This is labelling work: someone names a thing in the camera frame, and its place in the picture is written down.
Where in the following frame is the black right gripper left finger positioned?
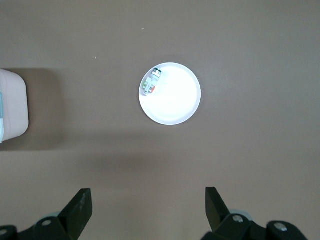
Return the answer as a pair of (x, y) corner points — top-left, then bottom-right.
(0, 188), (93, 240)

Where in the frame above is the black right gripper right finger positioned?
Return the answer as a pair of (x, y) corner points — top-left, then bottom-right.
(202, 186), (311, 240)

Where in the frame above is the white lidded storage box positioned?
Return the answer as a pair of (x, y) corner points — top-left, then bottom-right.
(0, 67), (29, 145)

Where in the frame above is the pink plate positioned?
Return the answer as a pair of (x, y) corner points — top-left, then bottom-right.
(138, 62), (202, 126)

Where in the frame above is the green and white switch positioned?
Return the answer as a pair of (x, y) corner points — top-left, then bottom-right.
(141, 67), (163, 97)

